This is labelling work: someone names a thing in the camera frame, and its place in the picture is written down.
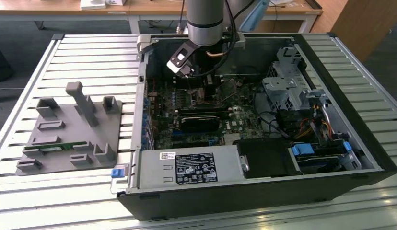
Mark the green RAM stick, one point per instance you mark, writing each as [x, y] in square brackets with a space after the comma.
[70, 145]

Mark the hard disk in blue carrier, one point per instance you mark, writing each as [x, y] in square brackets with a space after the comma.
[303, 149]

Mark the white box with black print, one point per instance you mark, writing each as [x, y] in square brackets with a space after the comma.
[117, 2]

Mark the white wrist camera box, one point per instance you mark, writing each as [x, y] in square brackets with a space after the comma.
[182, 57]

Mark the grey parts rack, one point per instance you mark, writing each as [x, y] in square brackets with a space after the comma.
[68, 134]

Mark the black graphics card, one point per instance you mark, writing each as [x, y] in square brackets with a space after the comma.
[198, 123]

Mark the silver power supply unit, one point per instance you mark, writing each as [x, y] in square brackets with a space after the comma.
[154, 172]

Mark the grey case latch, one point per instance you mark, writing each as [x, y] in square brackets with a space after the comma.
[144, 46]

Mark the silver metal drive cage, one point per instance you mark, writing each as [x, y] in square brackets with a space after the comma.
[281, 86]

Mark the black plastic shroud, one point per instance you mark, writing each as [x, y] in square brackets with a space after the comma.
[265, 158]

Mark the blue case latch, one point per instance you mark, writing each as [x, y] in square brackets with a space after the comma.
[118, 173]

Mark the wooden desk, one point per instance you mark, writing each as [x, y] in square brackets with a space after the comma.
[58, 10]

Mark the silver chipset heatsink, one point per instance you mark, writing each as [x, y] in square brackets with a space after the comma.
[233, 139]

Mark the wooden cabinet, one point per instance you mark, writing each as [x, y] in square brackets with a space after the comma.
[365, 24]

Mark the black RAM slot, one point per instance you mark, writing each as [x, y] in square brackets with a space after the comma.
[202, 110]
[190, 81]
[202, 113]

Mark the blue plastic clip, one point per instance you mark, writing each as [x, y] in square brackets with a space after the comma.
[347, 147]

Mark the silver metal bracket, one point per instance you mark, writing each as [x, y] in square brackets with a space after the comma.
[317, 94]

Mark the black open PC case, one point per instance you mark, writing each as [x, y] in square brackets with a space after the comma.
[219, 206]

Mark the green motherboard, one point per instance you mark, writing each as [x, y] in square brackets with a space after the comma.
[244, 115]

